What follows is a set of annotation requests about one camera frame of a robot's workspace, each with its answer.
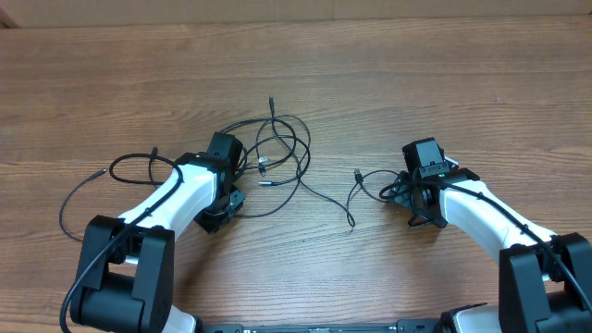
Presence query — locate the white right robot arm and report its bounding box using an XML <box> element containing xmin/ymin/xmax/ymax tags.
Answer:
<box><xmin>379</xmin><ymin>138</ymin><xmax>591</xmax><ymax>333</ymax></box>

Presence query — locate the thin black USB cable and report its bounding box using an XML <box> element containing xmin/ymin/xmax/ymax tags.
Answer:
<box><xmin>58</xmin><ymin>115</ymin><xmax>312</xmax><ymax>242</ymax></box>

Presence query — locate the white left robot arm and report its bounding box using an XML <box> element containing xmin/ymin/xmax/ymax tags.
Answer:
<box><xmin>59</xmin><ymin>132</ymin><xmax>245</xmax><ymax>332</ymax></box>

